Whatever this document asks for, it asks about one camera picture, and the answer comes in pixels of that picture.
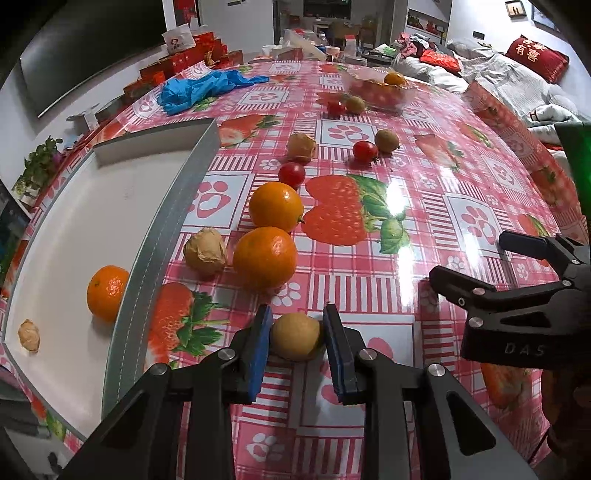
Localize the white bag with red print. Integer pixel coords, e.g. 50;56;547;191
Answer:
161;23;195;54

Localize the long white box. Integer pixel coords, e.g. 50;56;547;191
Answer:
283;28;333;61

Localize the white tray with grey rim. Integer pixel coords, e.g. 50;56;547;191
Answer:
0;117;221;444

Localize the wall poster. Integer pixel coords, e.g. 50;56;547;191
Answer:
406;9;448;35

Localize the grey striped quilt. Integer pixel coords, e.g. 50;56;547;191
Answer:
462;41;578;121

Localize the white duvet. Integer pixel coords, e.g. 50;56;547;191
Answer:
526;102;591;148

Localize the pile of red cherry tomatoes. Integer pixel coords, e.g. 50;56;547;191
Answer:
351;79;404;108

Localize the dark shelf unit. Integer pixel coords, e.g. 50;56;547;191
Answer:
0;185;31;259

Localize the row of red gift boxes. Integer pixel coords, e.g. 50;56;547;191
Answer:
122;32;245;104

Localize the white open carton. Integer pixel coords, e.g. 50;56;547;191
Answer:
66;105;100;132

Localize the smooth yellow-brown round fruit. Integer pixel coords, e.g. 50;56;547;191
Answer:
270;313;324;362

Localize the small wrinkled tan fruit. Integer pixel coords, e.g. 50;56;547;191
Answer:
17;319;41;354

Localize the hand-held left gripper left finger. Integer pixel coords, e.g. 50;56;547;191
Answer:
74;305;273;480

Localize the red wall hanging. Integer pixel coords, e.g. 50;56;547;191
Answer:
173;0;201;26

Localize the green potted plant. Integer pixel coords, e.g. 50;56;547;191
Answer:
11;136;65;204

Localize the red embroidered pillow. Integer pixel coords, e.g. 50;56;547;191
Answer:
504;34;570;85

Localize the black television screen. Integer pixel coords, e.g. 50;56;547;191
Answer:
18;0;169;118

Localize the pile of blue disposable gloves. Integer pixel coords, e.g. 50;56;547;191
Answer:
157;70;271;116

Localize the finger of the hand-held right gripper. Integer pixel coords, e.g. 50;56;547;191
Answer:
499;231;591;278
429;265;591;326

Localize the clear glass bowl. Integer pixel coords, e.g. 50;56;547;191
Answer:
341;67;419;110

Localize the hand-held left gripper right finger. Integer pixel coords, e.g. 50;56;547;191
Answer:
322;302;539;480

